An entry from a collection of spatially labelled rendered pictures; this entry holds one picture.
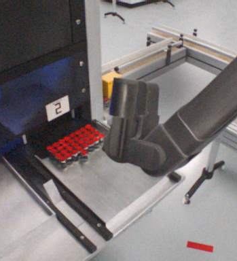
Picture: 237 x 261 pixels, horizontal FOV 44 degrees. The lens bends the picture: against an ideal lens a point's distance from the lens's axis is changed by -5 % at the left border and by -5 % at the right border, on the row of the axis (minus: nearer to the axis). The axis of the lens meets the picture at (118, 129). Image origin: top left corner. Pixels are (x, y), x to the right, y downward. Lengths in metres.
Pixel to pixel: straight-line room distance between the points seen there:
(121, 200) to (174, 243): 1.00
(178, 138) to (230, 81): 0.10
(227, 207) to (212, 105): 1.71
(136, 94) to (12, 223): 0.56
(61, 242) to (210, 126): 0.55
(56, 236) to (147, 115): 0.49
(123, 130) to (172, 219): 1.52
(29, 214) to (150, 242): 1.07
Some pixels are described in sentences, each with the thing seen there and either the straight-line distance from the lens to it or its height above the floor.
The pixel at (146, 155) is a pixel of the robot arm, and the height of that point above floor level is 1.30.
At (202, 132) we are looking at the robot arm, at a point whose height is 1.34.
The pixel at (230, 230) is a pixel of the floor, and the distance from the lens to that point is 1.97.
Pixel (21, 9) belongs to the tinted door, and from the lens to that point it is 0.83.
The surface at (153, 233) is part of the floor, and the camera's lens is 1.86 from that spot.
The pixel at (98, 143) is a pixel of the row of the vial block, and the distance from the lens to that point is 1.00.
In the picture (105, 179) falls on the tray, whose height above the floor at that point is 0.88.
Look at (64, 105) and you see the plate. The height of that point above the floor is 1.02.
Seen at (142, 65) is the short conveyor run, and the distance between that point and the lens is 1.43.
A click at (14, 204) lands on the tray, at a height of 0.88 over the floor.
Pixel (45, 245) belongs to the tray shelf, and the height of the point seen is 0.88.
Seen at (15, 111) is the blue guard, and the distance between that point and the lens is 0.91.
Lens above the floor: 1.57
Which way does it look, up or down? 39 degrees down
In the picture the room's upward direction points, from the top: straight up
